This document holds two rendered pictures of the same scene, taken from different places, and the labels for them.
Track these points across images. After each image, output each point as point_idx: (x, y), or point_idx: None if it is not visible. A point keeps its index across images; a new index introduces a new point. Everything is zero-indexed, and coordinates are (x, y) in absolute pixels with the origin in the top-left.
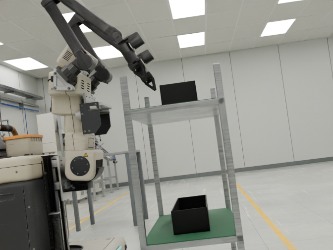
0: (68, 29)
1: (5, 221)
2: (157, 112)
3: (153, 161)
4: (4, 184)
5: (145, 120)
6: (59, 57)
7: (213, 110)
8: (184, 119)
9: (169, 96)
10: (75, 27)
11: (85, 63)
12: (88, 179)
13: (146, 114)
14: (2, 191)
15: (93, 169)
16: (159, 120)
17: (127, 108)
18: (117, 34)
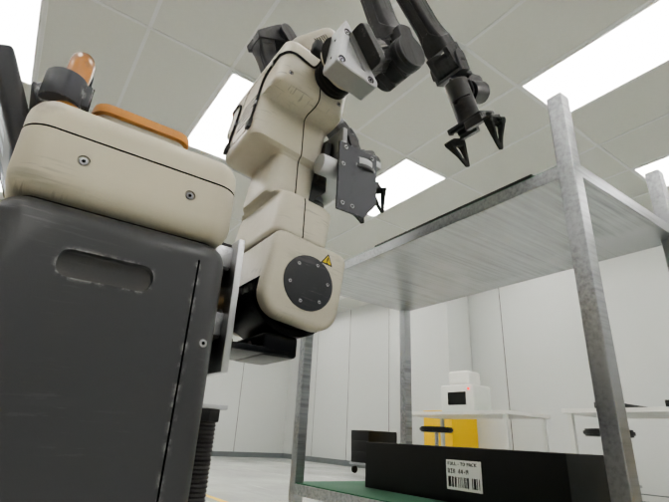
0: None
1: (65, 381)
2: (602, 202)
3: (307, 357)
4: (117, 221)
5: (417, 248)
6: (305, 35)
7: (525, 275)
8: (381, 294)
9: None
10: (271, 44)
11: (416, 56)
12: (322, 326)
13: (587, 195)
14: (102, 239)
15: (337, 304)
16: (406, 265)
17: (576, 158)
18: (463, 55)
